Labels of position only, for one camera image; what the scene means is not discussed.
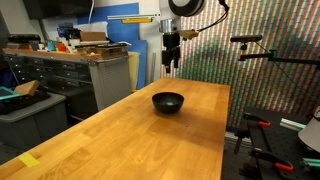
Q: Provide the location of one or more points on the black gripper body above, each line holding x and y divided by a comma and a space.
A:
171, 41

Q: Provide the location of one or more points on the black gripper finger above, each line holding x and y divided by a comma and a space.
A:
167, 65
176, 60

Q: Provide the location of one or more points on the black bowl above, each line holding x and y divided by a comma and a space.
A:
160, 105

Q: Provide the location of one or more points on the wooden block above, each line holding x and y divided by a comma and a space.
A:
26, 87

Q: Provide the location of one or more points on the cream foam board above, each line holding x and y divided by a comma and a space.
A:
134, 71

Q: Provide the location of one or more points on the yellow spirit level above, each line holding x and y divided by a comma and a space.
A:
136, 20

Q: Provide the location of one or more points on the blue board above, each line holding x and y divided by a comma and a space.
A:
123, 33

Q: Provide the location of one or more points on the grey cabinet with perforated side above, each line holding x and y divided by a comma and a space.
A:
110, 80

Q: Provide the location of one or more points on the wooden tray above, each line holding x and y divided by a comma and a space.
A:
106, 51

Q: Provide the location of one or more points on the cardboard box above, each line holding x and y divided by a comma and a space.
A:
93, 36

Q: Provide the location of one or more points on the orange container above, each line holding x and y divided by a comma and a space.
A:
61, 47

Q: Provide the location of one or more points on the colourful patterned backdrop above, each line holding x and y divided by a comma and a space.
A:
283, 26

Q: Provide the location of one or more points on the teal cup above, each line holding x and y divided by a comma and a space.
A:
51, 46

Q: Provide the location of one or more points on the silver aluminium extrusion bar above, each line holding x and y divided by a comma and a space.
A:
291, 124

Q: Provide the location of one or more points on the black perforated board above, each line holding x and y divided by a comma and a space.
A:
286, 143

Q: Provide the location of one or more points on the grey plastic bin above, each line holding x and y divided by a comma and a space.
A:
40, 123

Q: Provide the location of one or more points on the black flat device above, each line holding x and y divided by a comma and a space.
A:
23, 38

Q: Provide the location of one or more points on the teal metal bar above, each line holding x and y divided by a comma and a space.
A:
313, 162

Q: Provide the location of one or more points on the white rail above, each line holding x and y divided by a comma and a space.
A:
133, 16

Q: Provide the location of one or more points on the black bar camera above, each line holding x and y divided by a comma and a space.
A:
246, 38

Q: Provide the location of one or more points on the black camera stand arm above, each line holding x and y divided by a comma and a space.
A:
256, 56

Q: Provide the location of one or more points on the black wall screen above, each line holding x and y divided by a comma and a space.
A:
56, 8

